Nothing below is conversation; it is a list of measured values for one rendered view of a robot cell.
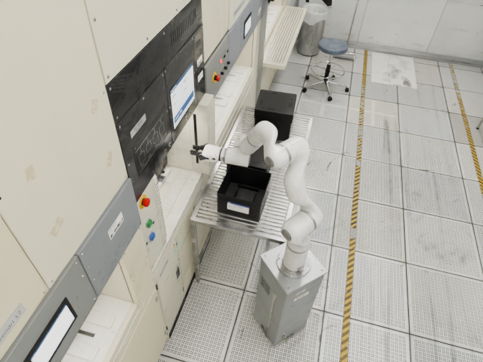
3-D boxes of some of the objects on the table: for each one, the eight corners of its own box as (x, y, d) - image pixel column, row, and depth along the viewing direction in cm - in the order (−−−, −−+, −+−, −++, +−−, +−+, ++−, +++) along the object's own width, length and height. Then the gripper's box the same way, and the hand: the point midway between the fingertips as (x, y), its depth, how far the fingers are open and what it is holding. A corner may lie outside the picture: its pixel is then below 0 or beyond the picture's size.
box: (289, 142, 287) (293, 115, 269) (251, 136, 290) (254, 109, 272) (292, 121, 307) (297, 93, 289) (258, 115, 310) (260, 88, 292)
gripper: (226, 140, 213) (195, 135, 215) (218, 159, 201) (186, 154, 203) (226, 150, 218) (196, 145, 220) (218, 169, 206) (187, 164, 209)
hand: (195, 149), depth 212 cm, fingers open, 4 cm apart
